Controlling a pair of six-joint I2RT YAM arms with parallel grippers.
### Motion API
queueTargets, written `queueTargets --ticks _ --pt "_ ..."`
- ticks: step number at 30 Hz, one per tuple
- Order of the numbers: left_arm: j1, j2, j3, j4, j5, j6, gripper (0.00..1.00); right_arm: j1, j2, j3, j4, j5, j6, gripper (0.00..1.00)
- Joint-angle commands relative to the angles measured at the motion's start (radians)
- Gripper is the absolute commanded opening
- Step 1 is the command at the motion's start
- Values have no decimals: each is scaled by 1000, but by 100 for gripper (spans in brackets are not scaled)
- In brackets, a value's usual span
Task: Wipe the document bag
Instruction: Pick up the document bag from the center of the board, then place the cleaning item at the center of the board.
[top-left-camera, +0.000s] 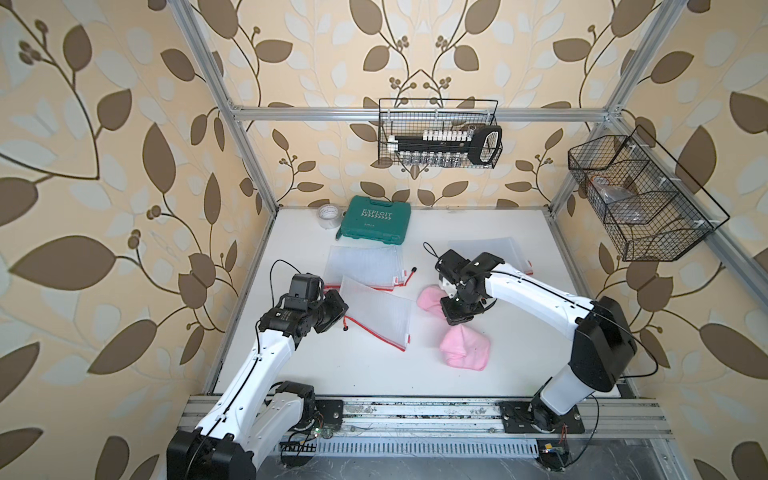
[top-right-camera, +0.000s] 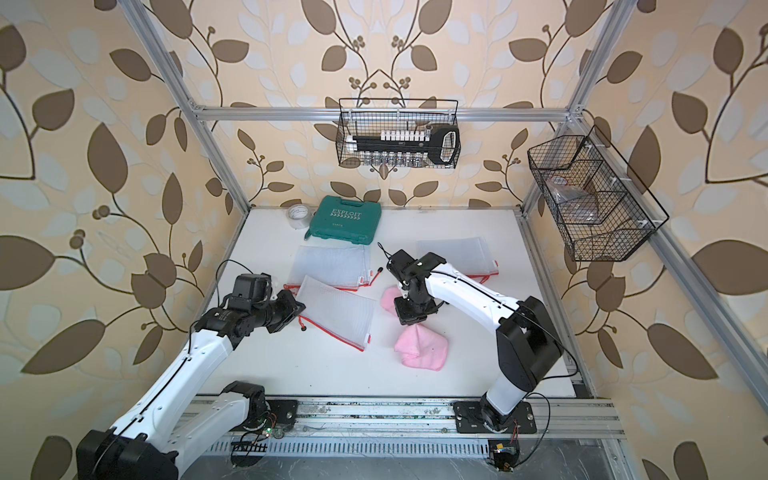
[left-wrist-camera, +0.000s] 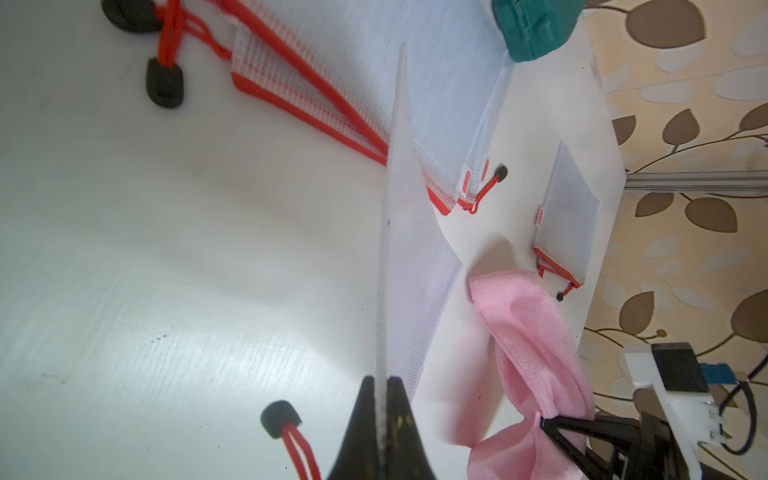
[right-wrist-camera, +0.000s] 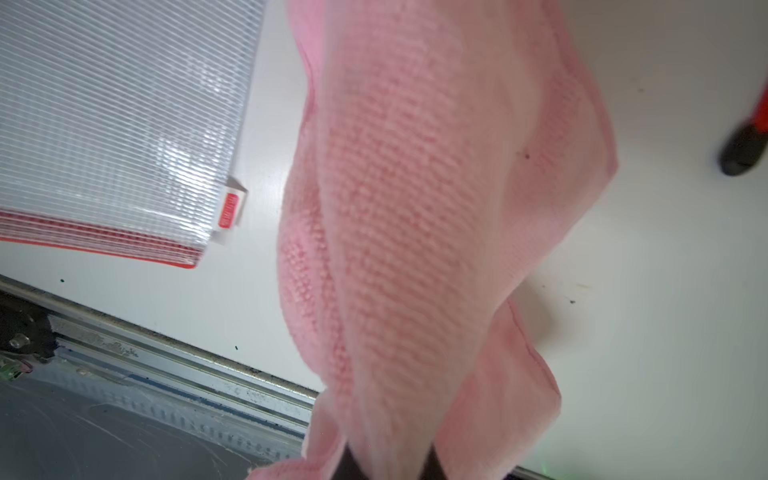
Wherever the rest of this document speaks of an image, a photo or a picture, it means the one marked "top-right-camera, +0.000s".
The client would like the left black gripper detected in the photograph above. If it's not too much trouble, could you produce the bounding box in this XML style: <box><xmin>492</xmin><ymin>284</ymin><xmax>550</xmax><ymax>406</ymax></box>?
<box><xmin>248</xmin><ymin>288</ymin><xmax>305</xmax><ymax>331</ymax></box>

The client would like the pink wiping cloth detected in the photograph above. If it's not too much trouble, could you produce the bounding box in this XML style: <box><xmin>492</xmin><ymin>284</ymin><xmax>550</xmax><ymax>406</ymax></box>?
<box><xmin>380</xmin><ymin>285</ymin><xmax>450</xmax><ymax>372</ymax></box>

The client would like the wiped clear document bag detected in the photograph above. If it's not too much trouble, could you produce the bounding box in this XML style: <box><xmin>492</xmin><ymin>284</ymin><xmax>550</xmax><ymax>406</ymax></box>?
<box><xmin>416</xmin><ymin>237</ymin><xmax>499</xmax><ymax>282</ymax></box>

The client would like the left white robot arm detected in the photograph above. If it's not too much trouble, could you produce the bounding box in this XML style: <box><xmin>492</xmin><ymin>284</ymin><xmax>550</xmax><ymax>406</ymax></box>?
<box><xmin>76</xmin><ymin>290</ymin><xmax>306</xmax><ymax>479</ymax></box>

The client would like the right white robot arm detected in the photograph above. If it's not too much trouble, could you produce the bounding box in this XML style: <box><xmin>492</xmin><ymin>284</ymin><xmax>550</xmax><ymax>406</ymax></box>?
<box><xmin>386</xmin><ymin>250</ymin><xmax>566</xmax><ymax>432</ymax></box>

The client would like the stack of clear document bags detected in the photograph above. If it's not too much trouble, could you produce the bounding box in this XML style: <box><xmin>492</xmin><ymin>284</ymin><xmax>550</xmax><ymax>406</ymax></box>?
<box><xmin>284</xmin><ymin>246</ymin><xmax>383</xmax><ymax>291</ymax></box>

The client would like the plastic bag in right basket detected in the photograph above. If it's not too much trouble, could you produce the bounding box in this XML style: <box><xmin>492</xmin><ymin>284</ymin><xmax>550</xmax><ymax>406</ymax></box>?
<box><xmin>546</xmin><ymin>176</ymin><xmax>599</xmax><ymax>224</ymax></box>

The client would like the green plastic tool case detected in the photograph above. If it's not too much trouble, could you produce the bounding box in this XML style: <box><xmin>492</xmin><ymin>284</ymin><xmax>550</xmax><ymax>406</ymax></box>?
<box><xmin>304</xmin><ymin>196</ymin><xmax>382</xmax><ymax>245</ymax></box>

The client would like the clear tape roll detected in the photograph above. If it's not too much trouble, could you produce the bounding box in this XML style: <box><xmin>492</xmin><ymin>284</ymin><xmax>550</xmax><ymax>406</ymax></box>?
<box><xmin>286</xmin><ymin>204</ymin><xmax>313</xmax><ymax>230</ymax></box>

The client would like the black white tool in basket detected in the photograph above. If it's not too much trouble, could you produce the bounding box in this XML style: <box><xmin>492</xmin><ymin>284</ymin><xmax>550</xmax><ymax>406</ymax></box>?
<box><xmin>336</xmin><ymin>123</ymin><xmax>461</xmax><ymax>167</ymax></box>

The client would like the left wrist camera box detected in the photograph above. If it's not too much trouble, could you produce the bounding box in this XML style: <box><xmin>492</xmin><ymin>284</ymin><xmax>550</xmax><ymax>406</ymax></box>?
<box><xmin>230</xmin><ymin>273</ymin><xmax>272</xmax><ymax>304</ymax></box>

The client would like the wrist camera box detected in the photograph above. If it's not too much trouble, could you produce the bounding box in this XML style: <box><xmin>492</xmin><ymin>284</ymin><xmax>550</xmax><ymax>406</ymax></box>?
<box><xmin>386</xmin><ymin>249</ymin><xmax>416</xmax><ymax>283</ymax></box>
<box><xmin>230</xmin><ymin>273</ymin><xmax>272</xmax><ymax>304</ymax></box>

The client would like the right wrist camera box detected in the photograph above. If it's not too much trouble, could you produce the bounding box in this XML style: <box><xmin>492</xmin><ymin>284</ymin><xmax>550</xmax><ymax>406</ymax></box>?
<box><xmin>386</xmin><ymin>249</ymin><xmax>416</xmax><ymax>283</ymax></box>

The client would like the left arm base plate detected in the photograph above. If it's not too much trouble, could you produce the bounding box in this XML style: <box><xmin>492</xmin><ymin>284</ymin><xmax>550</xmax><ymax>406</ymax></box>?
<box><xmin>230</xmin><ymin>399</ymin><xmax>299</xmax><ymax>435</ymax></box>

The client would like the aluminium front rail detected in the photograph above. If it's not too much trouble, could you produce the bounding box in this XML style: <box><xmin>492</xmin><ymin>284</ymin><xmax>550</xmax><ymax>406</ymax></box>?
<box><xmin>127</xmin><ymin>394</ymin><xmax>626</xmax><ymax>442</ymax></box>

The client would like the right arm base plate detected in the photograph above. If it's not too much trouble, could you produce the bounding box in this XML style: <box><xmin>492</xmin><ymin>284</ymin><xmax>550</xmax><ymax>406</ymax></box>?
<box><xmin>452</xmin><ymin>397</ymin><xmax>537</xmax><ymax>435</ymax></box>

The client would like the black wire basket back wall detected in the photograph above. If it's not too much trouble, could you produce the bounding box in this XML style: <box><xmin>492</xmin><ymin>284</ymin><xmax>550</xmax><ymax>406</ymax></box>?
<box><xmin>335</xmin><ymin>97</ymin><xmax>461</xmax><ymax>169</ymax></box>

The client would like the black wire basket wall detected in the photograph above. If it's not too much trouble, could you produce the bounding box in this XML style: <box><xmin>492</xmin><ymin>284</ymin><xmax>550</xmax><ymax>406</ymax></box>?
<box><xmin>527</xmin><ymin>126</ymin><xmax>669</xmax><ymax>262</ymax></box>
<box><xmin>335</xmin><ymin>97</ymin><xmax>461</xmax><ymax>169</ymax></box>

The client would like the black wire basket right wall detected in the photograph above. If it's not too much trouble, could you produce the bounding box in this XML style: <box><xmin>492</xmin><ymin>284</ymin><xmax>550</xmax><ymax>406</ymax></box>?
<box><xmin>527</xmin><ymin>126</ymin><xmax>669</xmax><ymax>262</ymax></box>

